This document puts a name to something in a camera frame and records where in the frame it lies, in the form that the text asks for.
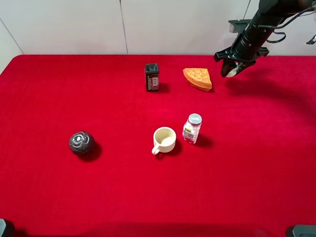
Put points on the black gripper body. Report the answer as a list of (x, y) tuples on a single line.
[(247, 47)]

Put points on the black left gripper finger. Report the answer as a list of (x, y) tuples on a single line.
[(227, 65)]

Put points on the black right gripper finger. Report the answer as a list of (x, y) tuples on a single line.
[(247, 65)]

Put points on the white rubber duck toy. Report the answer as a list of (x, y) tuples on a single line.
[(236, 70)]

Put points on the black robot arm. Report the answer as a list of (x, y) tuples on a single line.
[(277, 14)]

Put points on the black object bottom right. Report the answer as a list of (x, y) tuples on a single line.
[(301, 231)]

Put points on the black object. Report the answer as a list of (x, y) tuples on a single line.
[(6, 228), (301, 231)]

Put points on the black object bottom left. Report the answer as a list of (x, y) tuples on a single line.
[(6, 228)]

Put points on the orange pizza slice toy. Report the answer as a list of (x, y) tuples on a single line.
[(198, 78)]

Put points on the clear candy bottle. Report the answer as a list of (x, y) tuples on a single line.
[(191, 128)]

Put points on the black rectangular box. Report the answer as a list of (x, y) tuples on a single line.
[(152, 77)]

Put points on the cream ceramic cup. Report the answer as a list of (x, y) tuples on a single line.
[(164, 140)]

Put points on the black engraved stone ball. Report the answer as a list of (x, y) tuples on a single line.
[(81, 143)]

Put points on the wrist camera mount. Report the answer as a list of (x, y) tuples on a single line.
[(238, 26)]

